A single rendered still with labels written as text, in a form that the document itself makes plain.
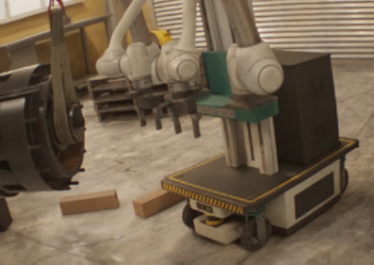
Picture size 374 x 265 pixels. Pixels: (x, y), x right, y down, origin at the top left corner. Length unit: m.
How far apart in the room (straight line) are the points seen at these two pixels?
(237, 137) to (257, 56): 0.81
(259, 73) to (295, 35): 5.14
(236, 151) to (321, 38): 4.40
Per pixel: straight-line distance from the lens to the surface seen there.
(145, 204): 3.22
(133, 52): 2.46
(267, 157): 2.65
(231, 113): 2.42
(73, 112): 2.05
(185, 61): 2.04
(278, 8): 7.25
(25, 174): 2.00
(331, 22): 6.96
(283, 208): 2.56
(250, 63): 2.11
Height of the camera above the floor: 1.28
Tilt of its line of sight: 14 degrees down
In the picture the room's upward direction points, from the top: 10 degrees counter-clockwise
